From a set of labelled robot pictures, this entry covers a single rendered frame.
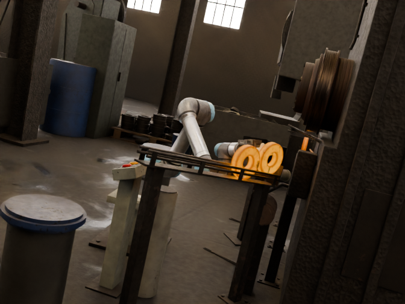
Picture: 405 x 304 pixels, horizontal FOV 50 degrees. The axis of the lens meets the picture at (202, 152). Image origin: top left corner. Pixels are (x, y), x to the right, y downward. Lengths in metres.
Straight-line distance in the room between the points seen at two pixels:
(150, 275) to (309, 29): 3.69
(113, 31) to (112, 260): 3.94
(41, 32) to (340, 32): 3.15
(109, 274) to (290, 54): 3.60
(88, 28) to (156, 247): 4.12
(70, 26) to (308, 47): 6.40
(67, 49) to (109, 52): 4.72
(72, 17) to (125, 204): 8.55
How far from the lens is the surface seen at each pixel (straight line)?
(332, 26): 5.20
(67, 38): 10.36
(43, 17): 4.77
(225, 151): 2.25
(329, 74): 2.33
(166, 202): 1.99
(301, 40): 5.14
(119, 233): 2.07
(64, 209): 1.82
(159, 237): 2.04
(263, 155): 2.04
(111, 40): 5.66
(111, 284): 2.17
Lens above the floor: 1.04
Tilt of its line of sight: 9 degrees down
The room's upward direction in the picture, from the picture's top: 13 degrees clockwise
